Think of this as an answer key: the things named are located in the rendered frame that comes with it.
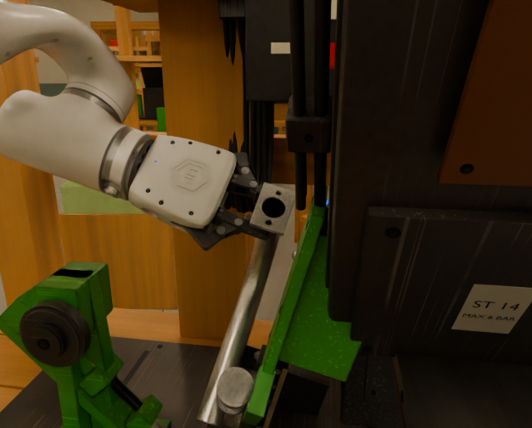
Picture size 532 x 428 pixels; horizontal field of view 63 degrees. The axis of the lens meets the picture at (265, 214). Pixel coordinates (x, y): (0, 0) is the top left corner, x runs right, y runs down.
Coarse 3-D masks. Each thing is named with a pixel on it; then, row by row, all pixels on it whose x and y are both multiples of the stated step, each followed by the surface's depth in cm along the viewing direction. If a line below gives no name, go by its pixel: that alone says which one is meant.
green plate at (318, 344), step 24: (312, 216) 37; (312, 240) 37; (312, 264) 39; (288, 288) 39; (312, 288) 40; (288, 312) 40; (312, 312) 41; (288, 336) 42; (312, 336) 41; (336, 336) 41; (264, 360) 44; (288, 360) 43; (312, 360) 42; (336, 360) 42
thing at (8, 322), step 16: (32, 288) 50; (16, 304) 48; (32, 304) 49; (0, 320) 50; (16, 320) 49; (16, 336) 50; (48, 368) 50; (96, 368) 51; (112, 368) 53; (80, 384) 51; (96, 384) 51; (112, 384) 53; (80, 400) 51; (96, 400) 52; (128, 400) 53; (144, 400) 54; (96, 416) 52; (112, 416) 52; (128, 416) 54; (144, 416) 52
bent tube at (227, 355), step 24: (264, 192) 49; (288, 192) 50; (264, 216) 48; (288, 216) 48; (264, 240) 54; (264, 264) 58; (264, 288) 59; (240, 312) 56; (240, 336) 55; (216, 360) 54; (240, 360) 54; (216, 384) 52; (216, 408) 50
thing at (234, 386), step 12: (228, 372) 44; (240, 372) 44; (228, 384) 44; (240, 384) 44; (252, 384) 44; (216, 396) 49; (228, 396) 43; (240, 396) 43; (228, 408) 47; (240, 408) 48
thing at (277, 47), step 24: (264, 0) 57; (312, 0) 56; (336, 0) 56; (264, 24) 58; (288, 24) 57; (312, 24) 57; (264, 48) 59; (288, 48) 58; (312, 48) 58; (264, 72) 60; (288, 72) 59; (312, 72) 59; (264, 96) 61; (288, 96) 60
